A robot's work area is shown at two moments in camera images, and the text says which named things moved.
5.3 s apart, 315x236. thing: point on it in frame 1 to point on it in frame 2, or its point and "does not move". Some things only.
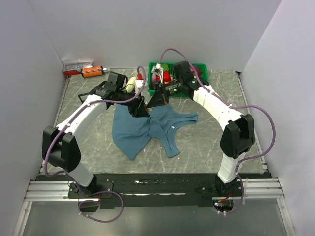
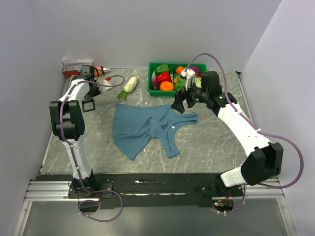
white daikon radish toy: (130, 84) does not move
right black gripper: (160, 97) to (180, 96)
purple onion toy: (197, 69) does not move
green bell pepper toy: (165, 67) does not move
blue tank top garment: (132, 133) does not move
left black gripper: (141, 111) to (97, 93)
